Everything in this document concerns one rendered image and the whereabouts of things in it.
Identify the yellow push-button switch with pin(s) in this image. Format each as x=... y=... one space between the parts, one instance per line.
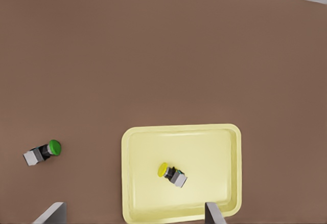
x=173 y=175

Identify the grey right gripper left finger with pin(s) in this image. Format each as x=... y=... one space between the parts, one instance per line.
x=53 y=215

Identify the green push-button switch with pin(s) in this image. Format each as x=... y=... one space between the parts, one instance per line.
x=42 y=153

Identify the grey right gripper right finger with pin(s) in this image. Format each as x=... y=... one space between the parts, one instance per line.
x=213 y=213

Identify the pale yellow rectangular tray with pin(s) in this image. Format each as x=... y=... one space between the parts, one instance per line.
x=204 y=147

